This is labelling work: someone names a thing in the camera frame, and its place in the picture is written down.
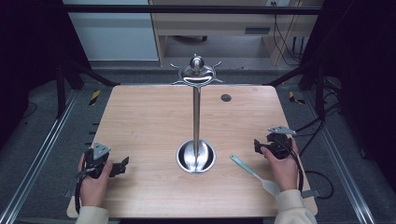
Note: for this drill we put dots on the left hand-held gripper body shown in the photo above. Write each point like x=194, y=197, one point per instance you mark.
x=99, y=151

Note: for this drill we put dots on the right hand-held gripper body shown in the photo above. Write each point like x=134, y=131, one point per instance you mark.
x=279, y=143

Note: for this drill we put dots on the person's right hand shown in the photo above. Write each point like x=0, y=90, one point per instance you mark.
x=284, y=173

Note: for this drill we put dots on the person's left hand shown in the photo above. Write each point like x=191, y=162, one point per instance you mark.
x=93, y=189

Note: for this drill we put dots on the yellow black striped tape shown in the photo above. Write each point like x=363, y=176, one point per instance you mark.
x=294, y=97
x=95, y=97

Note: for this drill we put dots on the dark round table grommet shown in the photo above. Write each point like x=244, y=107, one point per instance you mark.
x=226, y=98

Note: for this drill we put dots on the steel utensil stand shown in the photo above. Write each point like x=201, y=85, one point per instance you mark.
x=196, y=124

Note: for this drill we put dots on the black metal stand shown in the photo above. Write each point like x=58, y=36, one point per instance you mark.
x=311, y=81
x=67, y=84

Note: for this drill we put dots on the white cabinet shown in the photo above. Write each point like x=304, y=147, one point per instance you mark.
x=115, y=31

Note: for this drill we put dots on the grey table bracket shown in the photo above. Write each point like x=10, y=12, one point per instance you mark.
x=311, y=193

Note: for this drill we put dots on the aluminium floor rail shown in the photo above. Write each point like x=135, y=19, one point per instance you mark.
x=342, y=168
x=34, y=168

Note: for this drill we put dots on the black frame crossbar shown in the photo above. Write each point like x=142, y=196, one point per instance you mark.
x=193, y=9

